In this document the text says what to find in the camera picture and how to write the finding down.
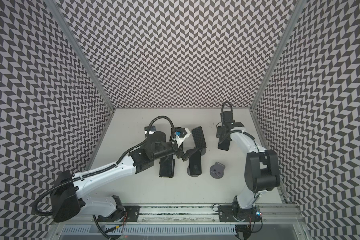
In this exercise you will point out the phone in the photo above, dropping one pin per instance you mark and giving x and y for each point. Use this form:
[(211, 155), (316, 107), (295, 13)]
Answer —
[(147, 130), (195, 164), (167, 167), (199, 138), (224, 144)]

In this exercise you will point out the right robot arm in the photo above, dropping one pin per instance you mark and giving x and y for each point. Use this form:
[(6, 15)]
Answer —
[(261, 170)]

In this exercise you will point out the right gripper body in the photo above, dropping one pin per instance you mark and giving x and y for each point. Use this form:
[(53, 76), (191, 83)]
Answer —
[(225, 132)]

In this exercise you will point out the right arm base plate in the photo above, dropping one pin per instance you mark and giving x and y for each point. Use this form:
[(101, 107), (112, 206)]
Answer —
[(231, 214)]

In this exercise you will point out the grey stand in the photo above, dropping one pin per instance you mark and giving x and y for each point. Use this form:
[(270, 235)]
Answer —
[(217, 170), (189, 173), (202, 151)]

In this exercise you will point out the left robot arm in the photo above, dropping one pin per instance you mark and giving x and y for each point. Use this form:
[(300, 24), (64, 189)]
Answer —
[(72, 193)]

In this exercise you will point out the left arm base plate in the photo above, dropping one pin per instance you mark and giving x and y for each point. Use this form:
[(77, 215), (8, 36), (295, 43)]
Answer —
[(122, 214)]

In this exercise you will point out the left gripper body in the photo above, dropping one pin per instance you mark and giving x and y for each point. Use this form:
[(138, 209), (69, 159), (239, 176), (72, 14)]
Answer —
[(170, 149)]

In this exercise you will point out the aluminium mounting rail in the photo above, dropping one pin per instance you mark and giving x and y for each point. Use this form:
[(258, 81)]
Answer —
[(208, 214)]

